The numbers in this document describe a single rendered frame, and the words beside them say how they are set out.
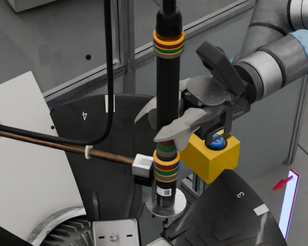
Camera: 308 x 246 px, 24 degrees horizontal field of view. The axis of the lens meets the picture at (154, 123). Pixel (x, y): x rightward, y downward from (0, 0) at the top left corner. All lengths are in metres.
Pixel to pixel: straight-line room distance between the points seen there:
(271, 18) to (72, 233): 0.56
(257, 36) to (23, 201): 0.57
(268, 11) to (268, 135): 1.59
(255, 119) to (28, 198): 1.44
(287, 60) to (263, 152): 1.77
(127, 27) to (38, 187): 0.68
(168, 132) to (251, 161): 1.88
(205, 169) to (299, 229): 1.28
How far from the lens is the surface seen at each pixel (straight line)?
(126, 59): 2.05
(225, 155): 1.72
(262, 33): 1.31
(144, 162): 1.16
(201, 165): 1.72
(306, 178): 3.14
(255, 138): 2.83
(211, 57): 1.06
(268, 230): 1.46
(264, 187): 3.08
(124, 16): 1.96
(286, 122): 2.94
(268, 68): 1.17
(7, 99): 1.46
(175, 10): 0.96
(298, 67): 1.21
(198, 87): 1.12
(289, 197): 1.57
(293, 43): 1.22
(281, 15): 1.33
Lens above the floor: 2.29
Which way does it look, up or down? 44 degrees down
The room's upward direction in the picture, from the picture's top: straight up
